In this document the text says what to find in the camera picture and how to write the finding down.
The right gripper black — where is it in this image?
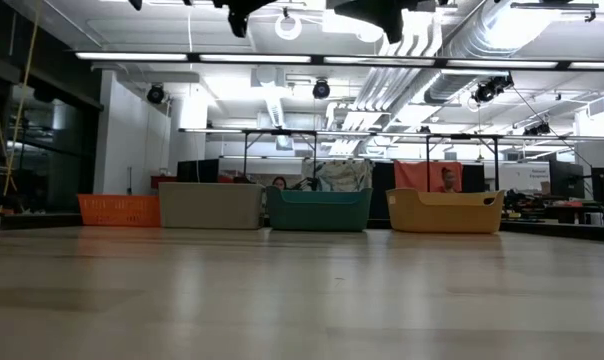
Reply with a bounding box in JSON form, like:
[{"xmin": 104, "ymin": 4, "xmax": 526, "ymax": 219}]
[{"xmin": 334, "ymin": 0, "xmax": 421, "ymax": 45}]

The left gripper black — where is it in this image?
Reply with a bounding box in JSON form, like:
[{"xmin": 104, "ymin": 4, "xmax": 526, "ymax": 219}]
[{"xmin": 212, "ymin": 0, "xmax": 278, "ymax": 39}]

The black light bar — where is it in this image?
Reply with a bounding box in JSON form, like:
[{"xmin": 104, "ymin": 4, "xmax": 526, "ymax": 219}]
[{"xmin": 74, "ymin": 49, "xmax": 604, "ymax": 72}]

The black ceiling spotlight cluster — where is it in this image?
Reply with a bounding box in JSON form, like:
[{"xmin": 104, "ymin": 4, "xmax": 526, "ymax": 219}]
[{"xmin": 471, "ymin": 73, "xmax": 515, "ymax": 105}]

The patterned pale cloth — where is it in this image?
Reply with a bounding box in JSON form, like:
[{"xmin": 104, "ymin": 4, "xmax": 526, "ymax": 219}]
[{"xmin": 300, "ymin": 158, "xmax": 376, "ymax": 193}]

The orange-red cloth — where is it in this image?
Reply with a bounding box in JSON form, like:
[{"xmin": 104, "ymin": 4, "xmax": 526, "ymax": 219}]
[{"xmin": 393, "ymin": 160, "xmax": 464, "ymax": 192}]

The black partition panel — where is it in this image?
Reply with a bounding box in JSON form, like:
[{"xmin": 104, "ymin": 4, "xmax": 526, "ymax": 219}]
[{"xmin": 371, "ymin": 162, "xmax": 396, "ymax": 221}]

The red box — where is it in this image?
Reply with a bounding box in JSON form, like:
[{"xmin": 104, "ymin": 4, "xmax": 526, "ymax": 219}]
[{"xmin": 150, "ymin": 174, "xmax": 178, "ymax": 190}]

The grey plastic bin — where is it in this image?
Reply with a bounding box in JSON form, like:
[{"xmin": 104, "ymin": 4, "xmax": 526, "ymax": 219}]
[{"xmin": 157, "ymin": 181, "xmax": 266, "ymax": 231}]

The green plastic bin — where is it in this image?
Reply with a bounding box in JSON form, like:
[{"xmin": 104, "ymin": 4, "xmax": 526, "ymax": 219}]
[{"xmin": 265, "ymin": 186, "xmax": 374, "ymax": 233}]

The mustard yellow plastic bin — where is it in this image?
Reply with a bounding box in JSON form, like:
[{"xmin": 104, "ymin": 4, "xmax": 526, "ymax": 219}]
[{"xmin": 385, "ymin": 187, "xmax": 506, "ymax": 235}]

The white sign board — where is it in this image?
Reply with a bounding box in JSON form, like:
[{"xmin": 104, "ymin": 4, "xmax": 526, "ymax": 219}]
[{"xmin": 498, "ymin": 162, "xmax": 551, "ymax": 192}]

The black lab equipment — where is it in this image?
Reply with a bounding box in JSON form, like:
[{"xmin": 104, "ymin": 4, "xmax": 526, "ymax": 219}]
[{"xmin": 501, "ymin": 187, "xmax": 546, "ymax": 216}]

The red-orange slotted basket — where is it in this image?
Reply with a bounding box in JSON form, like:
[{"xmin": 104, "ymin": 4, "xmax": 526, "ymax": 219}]
[{"xmin": 77, "ymin": 193, "xmax": 162, "ymax": 228}]

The white ring lamp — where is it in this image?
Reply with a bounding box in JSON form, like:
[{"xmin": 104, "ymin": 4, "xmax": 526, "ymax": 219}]
[{"xmin": 274, "ymin": 13, "xmax": 303, "ymax": 42}]

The silver ventilation duct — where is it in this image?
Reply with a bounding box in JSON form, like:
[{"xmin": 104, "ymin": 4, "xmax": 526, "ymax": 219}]
[{"xmin": 424, "ymin": 0, "xmax": 521, "ymax": 105}]

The black frame stand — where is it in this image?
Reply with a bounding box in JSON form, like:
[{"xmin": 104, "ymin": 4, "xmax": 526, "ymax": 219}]
[
  {"xmin": 425, "ymin": 133, "xmax": 501, "ymax": 192},
  {"xmin": 241, "ymin": 128, "xmax": 318, "ymax": 192}
]

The yellow cable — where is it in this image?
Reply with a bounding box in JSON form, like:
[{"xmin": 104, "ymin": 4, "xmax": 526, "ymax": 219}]
[{"xmin": 0, "ymin": 0, "xmax": 41, "ymax": 199}]

